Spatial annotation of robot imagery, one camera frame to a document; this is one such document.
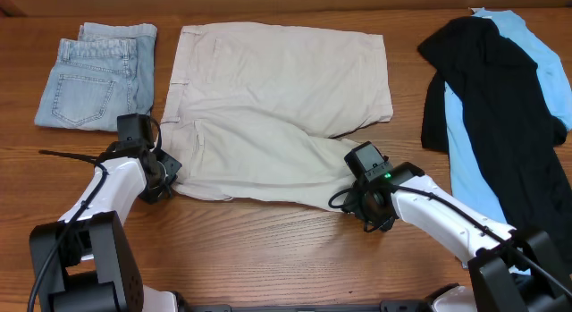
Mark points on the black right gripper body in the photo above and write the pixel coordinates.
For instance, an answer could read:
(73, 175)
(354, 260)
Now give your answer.
(354, 204)

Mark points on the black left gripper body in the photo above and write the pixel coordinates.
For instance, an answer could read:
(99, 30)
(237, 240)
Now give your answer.
(169, 167)

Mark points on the beige cargo shorts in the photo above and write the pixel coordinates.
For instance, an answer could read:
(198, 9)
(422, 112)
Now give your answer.
(264, 111)

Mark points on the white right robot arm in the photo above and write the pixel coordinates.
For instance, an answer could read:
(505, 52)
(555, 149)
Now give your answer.
(510, 269)

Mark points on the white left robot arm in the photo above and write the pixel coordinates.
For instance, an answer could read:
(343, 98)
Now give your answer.
(83, 261)

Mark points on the light blue t-shirt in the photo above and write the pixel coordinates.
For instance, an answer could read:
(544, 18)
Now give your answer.
(468, 185)

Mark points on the folded light blue jeans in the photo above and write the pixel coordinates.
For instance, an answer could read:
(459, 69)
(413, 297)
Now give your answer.
(106, 72)

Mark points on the black shirt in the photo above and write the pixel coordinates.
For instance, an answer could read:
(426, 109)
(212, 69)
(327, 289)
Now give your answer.
(509, 126)

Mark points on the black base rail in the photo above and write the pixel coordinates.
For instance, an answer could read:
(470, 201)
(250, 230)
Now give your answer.
(407, 305)

